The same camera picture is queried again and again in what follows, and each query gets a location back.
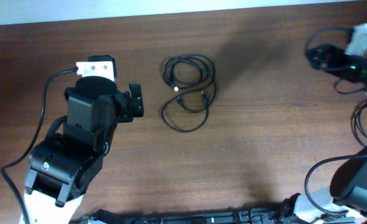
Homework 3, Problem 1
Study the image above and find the thin black usb cable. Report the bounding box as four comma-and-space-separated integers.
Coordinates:
162, 54, 218, 114

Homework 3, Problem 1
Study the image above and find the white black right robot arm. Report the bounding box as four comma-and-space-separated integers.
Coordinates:
277, 44, 367, 223

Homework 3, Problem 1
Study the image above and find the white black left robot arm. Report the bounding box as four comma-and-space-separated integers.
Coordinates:
22, 76, 144, 223

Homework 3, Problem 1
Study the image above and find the black left camera cable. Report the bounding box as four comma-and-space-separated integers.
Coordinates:
0, 67, 78, 224

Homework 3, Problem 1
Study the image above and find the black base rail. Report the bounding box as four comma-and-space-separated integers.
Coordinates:
71, 199, 367, 224

